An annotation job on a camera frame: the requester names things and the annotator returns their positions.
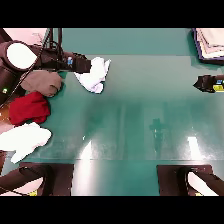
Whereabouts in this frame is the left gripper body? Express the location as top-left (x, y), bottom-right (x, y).
top-left (70, 52), bottom-right (93, 75)

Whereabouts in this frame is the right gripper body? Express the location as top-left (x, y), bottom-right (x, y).
top-left (192, 74), bottom-right (217, 94)

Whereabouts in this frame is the white garment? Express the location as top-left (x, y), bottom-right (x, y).
top-left (0, 121), bottom-right (53, 165)

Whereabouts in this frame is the white T-shirt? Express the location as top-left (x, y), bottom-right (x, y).
top-left (73, 56), bottom-right (112, 95)

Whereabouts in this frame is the dark purple garment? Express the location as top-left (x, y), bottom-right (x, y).
top-left (191, 27), bottom-right (224, 66)

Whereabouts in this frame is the cream folded garment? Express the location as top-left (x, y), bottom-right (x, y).
top-left (195, 27), bottom-right (224, 60)

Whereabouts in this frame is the red garment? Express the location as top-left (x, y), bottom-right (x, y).
top-left (8, 91), bottom-right (52, 127)

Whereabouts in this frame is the olive brown garment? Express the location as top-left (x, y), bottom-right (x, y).
top-left (20, 70), bottom-right (65, 98)

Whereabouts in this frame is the black cable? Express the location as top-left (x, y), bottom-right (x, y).
top-left (0, 27), bottom-right (54, 110)

